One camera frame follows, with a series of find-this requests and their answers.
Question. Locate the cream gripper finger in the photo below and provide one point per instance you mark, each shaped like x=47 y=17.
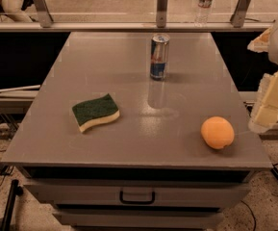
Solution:
x=264 y=114
x=261 y=43

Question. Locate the Red Bull can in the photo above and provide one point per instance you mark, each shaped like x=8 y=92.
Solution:
x=159 y=56

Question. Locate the clear plastic water bottle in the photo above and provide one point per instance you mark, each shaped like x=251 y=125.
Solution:
x=204 y=8

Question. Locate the orange fruit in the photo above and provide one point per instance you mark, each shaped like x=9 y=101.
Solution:
x=217 y=132

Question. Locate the grey drawer cabinet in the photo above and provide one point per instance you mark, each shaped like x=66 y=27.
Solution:
x=154 y=146

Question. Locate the green yellow sponge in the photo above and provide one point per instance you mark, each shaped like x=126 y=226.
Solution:
x=95 y=112

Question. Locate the black metal stand leg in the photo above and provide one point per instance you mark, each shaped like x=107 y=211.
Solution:
x=15 y=191

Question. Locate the black drawer handle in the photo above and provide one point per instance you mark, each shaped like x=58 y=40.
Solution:
x=131 y=198

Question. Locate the metal railing frame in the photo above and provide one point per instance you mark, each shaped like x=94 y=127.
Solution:
x=64 y=16

